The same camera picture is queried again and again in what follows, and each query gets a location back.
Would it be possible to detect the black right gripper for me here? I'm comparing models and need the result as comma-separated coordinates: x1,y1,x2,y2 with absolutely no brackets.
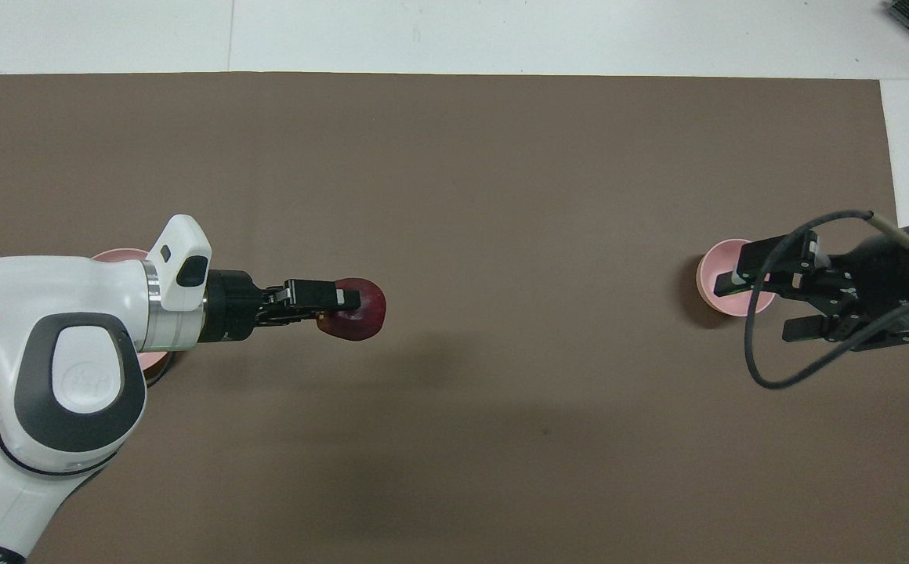
711,222,909,352

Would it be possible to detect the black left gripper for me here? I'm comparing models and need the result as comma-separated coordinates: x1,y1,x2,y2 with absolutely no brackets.
204,270,362,346

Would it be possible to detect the dark red apple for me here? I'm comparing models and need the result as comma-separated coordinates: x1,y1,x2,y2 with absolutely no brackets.
317,277,386,342

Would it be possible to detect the pink bowl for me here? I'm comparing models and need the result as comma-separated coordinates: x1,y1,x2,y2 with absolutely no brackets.
696,239,777,318

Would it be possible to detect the pink plate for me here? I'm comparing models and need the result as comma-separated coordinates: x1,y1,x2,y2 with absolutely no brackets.
90,248,179,386

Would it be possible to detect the brown table mat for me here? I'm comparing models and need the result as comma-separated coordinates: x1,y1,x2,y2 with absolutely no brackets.
0,72,909,564

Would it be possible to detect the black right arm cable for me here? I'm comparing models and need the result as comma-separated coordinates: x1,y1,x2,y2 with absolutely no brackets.
744,209,909,391

